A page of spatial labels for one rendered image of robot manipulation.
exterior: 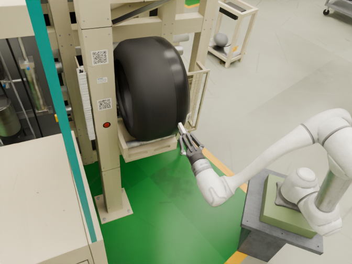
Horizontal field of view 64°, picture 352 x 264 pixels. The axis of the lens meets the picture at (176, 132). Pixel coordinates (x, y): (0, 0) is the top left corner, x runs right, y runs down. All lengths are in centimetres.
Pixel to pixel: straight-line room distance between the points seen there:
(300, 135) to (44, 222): 105
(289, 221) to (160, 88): 112
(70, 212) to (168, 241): 142
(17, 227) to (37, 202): 10
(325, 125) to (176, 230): 159
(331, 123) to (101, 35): 103
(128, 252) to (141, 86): 143
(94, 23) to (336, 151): 110
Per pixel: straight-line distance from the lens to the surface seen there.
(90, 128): 169
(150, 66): 144
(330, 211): 170
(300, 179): 177
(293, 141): 129
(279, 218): 190
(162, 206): 258
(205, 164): 130
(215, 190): 125
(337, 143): 125
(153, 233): 247
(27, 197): 122
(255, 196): 202
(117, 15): 178
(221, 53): 433
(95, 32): 134
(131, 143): 177
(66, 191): 119
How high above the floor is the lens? 226
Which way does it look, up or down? 46 degrees down
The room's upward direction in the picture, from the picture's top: 9 degrees clockwise
